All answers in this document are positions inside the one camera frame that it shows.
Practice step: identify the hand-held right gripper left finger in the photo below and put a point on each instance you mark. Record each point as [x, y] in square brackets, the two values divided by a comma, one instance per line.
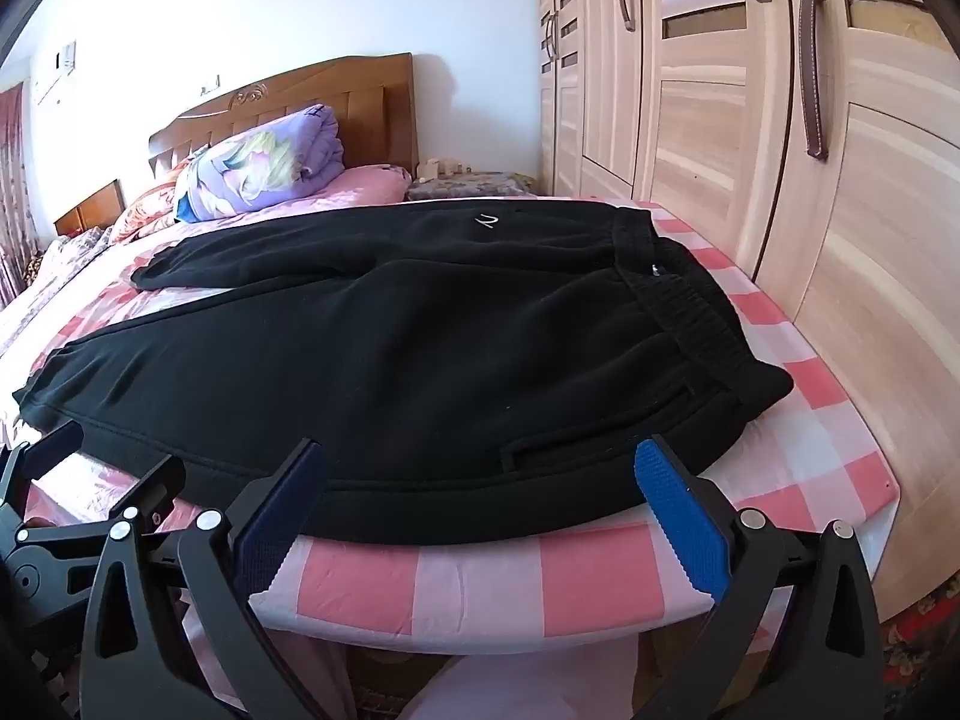
[281, 517]

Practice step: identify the black pants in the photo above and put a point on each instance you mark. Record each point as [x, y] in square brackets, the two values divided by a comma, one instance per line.
[390, 360]

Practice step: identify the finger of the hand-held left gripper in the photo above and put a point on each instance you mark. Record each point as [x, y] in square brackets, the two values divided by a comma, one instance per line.
[45, 454]
[154, 487]

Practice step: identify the small wooden headboard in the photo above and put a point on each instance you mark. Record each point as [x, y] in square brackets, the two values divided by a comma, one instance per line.
[88, 208]

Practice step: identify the wooden bed headboard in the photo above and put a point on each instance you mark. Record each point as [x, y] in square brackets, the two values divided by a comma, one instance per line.
[360, 101]

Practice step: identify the pink pillow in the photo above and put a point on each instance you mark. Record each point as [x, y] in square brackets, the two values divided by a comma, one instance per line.
[367, 184]

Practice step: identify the pink checked bed sheet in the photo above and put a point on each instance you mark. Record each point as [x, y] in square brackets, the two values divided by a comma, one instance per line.
[570, 577]

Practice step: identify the light wooden wardrobe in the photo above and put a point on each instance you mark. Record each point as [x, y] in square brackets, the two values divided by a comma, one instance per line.
[750, 135]

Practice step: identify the floral bed cover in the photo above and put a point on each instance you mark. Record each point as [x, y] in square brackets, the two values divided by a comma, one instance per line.
[52, 262]

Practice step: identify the white air conditioner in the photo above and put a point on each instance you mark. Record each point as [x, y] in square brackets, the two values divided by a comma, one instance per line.
[54, 75]

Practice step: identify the folded purple printed blanket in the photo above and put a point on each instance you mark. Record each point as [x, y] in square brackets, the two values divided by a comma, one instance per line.
[262, 161]

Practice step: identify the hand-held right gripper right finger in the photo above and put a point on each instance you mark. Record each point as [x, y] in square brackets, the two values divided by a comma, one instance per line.
[682, 517]

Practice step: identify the cluttered bedside table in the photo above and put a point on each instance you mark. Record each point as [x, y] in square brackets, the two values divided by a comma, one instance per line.
[469, 178]

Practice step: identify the red patterned curtain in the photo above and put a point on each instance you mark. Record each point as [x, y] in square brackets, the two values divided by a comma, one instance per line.
[13, 187]

